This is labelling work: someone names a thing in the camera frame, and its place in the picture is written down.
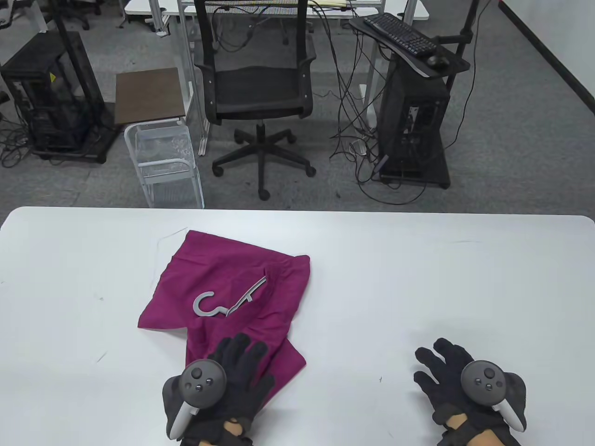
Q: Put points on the person's left hand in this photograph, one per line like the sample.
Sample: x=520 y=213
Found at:
x=244 y=371

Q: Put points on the person's right hand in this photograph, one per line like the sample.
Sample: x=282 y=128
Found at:
x=441 y=371

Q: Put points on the gray hanger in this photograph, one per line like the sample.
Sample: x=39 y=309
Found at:
x=197 y=306

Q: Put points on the magenta shorts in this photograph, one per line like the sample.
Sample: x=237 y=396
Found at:
x=223 y=265

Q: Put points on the person's left forearm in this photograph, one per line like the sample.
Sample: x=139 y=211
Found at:
x=232 y=427

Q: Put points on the person's right forearm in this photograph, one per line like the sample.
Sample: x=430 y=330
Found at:
x=483 y=436

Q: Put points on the gray left hand controller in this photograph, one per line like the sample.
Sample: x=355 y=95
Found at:
x=202 y=378

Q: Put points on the gray hand controller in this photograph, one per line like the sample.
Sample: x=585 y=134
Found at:
x=202 y=378
x=483 y=378

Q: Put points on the gray right hand controller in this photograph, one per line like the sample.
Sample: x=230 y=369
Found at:
x=483 y=378

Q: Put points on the white power strip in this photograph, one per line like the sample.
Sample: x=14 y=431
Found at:
x=359 y=147

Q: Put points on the black rolling stand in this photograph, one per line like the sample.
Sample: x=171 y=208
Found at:
x=458 y=62
x=104 y=139

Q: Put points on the black computer tower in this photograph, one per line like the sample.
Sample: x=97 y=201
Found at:
x=399 y=102
x=42 y=69

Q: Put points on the black mesh office chair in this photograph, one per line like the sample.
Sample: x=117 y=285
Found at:
x=255 y=88

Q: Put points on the brown top white side table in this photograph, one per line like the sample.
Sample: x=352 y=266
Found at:
x=148 y=95

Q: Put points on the black computer mouse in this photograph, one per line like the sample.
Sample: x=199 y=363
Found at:
x=437 y=61

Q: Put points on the black keyboard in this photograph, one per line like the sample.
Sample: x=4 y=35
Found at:
x=399 y=32

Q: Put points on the yellow paper pad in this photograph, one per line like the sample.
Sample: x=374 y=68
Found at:
x=332 y=3

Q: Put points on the black swivel chair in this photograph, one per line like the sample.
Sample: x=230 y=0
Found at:
x=79 y=14

